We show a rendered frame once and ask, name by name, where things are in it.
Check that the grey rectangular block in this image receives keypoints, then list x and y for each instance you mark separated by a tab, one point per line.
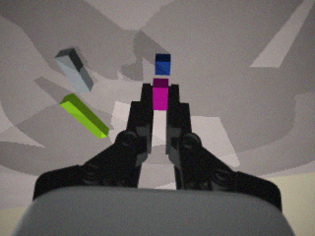
72	66

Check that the lime green rod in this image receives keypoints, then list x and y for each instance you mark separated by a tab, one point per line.
84	115

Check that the magenta rectangular block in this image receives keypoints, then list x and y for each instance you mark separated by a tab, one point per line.
160	92

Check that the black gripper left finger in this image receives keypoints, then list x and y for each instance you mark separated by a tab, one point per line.
118	165

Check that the small blue block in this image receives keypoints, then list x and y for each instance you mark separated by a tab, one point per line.
162	64

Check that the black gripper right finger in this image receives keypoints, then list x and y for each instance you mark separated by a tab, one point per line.
195	168

